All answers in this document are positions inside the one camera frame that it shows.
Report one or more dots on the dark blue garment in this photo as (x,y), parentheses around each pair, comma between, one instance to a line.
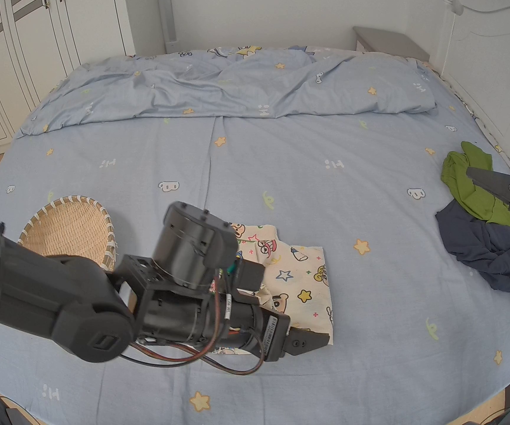
(480,246)

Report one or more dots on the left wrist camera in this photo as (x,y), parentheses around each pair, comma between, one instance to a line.
(250,275)

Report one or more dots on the grey wall pipe cover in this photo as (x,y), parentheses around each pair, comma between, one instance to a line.
(166,11)

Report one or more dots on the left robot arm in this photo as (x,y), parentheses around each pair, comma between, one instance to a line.
(38,295)

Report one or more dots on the grey bedside table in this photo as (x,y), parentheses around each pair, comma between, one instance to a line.
(388,42)

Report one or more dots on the green garment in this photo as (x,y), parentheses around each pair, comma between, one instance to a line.
(472,188)

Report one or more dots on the bed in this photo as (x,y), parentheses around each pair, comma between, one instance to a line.
(326,193)

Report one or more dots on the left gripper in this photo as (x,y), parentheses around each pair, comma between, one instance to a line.
(184,319)

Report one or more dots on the round woven basket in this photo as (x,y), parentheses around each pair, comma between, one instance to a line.
(69,228)

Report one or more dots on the pale blue quilt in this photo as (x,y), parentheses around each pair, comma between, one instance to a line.
(237,86)

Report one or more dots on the white printed pyjama top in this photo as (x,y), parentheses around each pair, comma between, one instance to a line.
(301,281)

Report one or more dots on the white wardrobe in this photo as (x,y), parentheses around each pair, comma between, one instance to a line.
(16,60)

